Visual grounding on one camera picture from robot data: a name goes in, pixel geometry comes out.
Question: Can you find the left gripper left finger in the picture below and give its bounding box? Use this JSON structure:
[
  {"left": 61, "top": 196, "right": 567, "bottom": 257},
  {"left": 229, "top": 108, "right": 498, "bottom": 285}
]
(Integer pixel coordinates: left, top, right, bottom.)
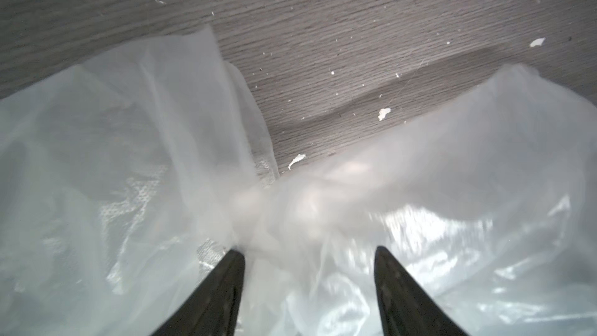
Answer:
[{"left": 153, "top": 250, "right": 246, "bottom": 336}]

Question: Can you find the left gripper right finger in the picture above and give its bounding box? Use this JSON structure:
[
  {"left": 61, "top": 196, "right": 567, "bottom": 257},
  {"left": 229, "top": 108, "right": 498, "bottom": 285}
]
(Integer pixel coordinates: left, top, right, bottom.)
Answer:
[{"left": 374, "top": 246, "right": 467, "bottom": 336}]

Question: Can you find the clear plastic bag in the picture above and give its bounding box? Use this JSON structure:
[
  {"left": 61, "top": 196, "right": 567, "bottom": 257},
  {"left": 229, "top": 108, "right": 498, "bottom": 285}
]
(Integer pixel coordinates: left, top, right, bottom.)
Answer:
[
  {"left": 1, "top": 27, "right": 279, "bottom": 335},
  {"left": 238, "top": 65, "right": 596, "bottom": 335}
]

